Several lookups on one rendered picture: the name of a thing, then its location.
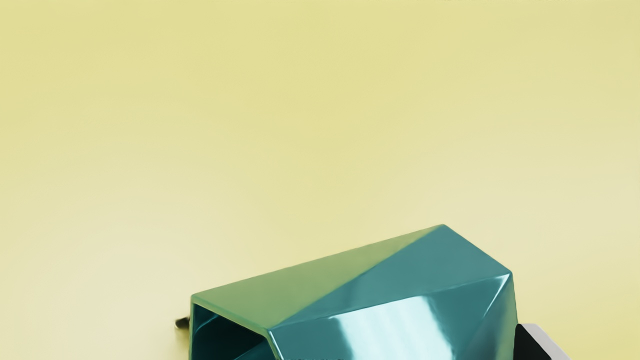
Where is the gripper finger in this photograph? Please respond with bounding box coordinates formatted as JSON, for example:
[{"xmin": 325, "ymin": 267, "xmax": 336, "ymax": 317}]
[{"xmin": 514, "ymin": 323, "xmax": 572, "ymax": 360}]

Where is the teal faceted mug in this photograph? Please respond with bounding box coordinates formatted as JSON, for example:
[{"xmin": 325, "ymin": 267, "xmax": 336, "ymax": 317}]
[{"xmin": 189, "ymin": 224, "xmax": 519, "ymax": 360}]

